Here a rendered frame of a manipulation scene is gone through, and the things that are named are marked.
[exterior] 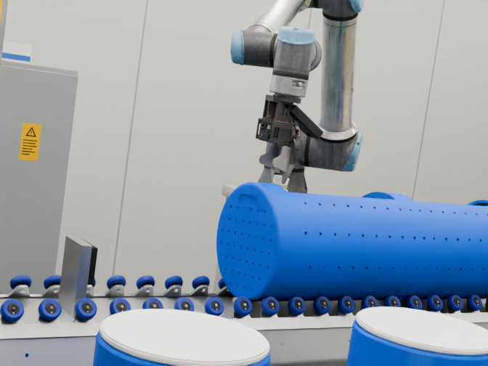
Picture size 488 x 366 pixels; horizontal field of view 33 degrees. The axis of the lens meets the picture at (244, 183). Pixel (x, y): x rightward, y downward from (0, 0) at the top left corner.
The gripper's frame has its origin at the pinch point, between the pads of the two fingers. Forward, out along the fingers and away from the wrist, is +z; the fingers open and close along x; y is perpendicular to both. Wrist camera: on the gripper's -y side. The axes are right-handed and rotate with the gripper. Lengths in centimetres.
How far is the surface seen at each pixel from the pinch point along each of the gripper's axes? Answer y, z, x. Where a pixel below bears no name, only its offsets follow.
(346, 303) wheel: -13.2, 27.6, 16.9
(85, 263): 53, 20, 11
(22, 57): 20, -19, -165
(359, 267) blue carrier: -13.0, 17.7, 19.8
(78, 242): 54, 17, 8
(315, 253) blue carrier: 1.0, 14.4, 20.0
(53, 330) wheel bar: 60, 32, 18
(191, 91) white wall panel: -115, -14, -276
